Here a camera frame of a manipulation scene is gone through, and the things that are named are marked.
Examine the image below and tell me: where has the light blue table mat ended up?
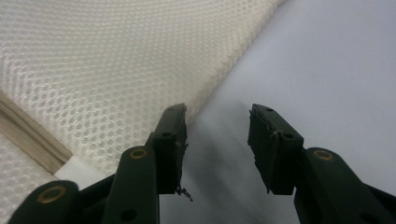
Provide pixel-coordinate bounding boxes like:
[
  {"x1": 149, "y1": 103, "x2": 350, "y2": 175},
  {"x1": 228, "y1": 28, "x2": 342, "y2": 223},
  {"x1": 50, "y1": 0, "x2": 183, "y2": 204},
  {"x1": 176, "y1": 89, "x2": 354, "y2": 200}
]
[{"x1": 158, "y1": 0, "x2": 396, "y2": 224}]

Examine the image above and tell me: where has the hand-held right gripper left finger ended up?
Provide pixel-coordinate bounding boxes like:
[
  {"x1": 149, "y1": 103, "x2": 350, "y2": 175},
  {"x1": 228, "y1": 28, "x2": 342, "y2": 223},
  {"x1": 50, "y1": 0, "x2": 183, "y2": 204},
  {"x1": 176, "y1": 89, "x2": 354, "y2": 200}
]
[{"x1": 102, "y1": 103, "x2": 190, "y2": 224}]

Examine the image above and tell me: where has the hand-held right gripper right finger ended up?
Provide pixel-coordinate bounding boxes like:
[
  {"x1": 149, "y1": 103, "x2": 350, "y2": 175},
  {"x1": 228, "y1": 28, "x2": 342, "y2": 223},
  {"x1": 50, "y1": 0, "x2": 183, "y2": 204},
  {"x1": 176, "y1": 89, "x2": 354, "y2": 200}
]
[{"x1": 247, "y1": 104, "x2": 396, "y2": 224}]

